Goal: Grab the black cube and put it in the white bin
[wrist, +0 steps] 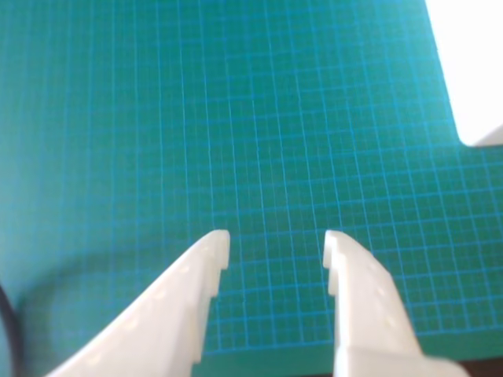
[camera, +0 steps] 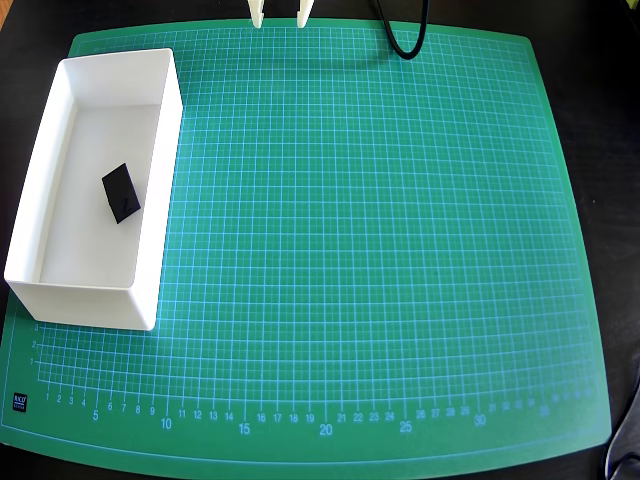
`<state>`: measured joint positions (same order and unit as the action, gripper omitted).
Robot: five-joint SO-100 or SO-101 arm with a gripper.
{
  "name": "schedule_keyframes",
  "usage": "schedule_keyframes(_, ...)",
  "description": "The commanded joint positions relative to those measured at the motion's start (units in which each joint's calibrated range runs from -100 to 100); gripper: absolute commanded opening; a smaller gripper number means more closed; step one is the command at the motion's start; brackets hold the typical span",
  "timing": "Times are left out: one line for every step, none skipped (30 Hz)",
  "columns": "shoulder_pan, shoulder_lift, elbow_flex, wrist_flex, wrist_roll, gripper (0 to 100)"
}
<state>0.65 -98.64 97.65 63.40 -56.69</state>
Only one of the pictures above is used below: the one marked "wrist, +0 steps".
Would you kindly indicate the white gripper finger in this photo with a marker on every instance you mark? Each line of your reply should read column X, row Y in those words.
column 365, row 314
column 165, row 314

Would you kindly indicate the white rectangular bin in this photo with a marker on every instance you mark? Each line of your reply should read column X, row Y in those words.
column 471, row 78

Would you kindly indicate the green cutting mat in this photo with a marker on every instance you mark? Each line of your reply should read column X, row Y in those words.
column 236, row 137

